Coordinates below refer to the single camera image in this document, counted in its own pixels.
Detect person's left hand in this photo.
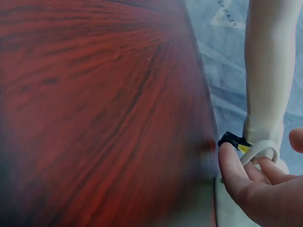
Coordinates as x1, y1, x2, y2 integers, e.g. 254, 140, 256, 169
214, 177, 248, 227

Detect person's right hand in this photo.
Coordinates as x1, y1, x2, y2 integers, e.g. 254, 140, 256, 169
218, 128, 303, 227

